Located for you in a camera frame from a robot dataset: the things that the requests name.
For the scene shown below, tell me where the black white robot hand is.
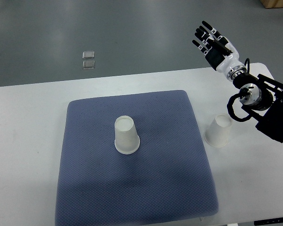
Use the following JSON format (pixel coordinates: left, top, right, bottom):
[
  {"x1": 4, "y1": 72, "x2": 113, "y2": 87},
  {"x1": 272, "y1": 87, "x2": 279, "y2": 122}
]
[{"x1": 192, "y1": 21, "x2": 247, "y2": 81}]

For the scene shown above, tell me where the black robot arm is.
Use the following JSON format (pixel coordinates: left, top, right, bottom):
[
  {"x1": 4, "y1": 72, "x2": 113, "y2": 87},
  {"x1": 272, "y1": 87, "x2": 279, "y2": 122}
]
[{"x1": 227, "y1": 72, "x2": 283, "y2": 143}]

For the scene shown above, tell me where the black table control panel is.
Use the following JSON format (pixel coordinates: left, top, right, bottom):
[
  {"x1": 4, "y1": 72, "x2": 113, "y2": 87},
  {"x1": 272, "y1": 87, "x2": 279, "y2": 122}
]
[{"x1": 254, "y1": 218, "x2": 283, "y2": 226}]

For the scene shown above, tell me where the black cable loop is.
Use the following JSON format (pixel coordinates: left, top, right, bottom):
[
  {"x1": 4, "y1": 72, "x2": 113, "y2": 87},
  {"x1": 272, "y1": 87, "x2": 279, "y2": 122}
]
[{"x1": 226, "y1": 93, "x2": 255, "y2": 122}]

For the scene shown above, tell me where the blue grey fabric mat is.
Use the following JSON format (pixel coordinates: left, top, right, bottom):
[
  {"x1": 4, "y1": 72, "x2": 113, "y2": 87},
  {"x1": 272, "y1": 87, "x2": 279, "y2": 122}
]
[{"x1": 55, "y1": 90, "x2": 218, "y2": 226}]

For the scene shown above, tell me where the wooden furniture corner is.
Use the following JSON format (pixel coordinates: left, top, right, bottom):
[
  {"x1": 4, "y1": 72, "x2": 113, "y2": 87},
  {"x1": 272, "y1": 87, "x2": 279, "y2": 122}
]
[{"x1": 260, "y1": 0, "x2": 283, "y2": 9}]

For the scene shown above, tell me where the upper metal floor plate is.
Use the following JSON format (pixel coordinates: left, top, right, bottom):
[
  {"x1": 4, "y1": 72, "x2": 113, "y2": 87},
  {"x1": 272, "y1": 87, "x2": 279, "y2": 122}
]
[{"x1": 82, "y1": 50, "x2": 95, "y2": 59}]

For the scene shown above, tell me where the white paper cup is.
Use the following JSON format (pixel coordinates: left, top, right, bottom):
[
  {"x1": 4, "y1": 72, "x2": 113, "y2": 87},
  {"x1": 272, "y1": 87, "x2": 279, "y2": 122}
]
[
  {"x1": 114, "y1": 115, "x2": 140, "y2": 154},
  {"x1": 204, "y1": 113, "x2": 233, "y2": 147}
]

